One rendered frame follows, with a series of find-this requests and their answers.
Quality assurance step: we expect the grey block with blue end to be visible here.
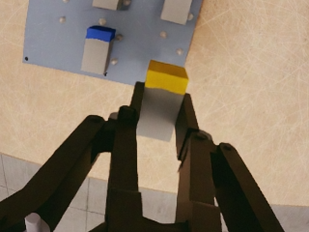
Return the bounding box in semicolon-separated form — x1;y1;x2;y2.
81;25;116;74

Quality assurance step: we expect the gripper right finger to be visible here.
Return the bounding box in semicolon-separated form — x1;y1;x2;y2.
175;93;285;232

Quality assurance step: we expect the grey block with green end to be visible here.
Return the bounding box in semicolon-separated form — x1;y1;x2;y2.
92;0;123;11

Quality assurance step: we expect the grey metal block with yellow end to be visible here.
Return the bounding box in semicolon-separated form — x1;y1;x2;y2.
136;60;189;142

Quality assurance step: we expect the grey rectangular block with red end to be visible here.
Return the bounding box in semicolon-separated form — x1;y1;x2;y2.
160;0;192;25

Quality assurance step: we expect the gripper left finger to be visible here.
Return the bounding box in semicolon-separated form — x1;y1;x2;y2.
0;81;145;232

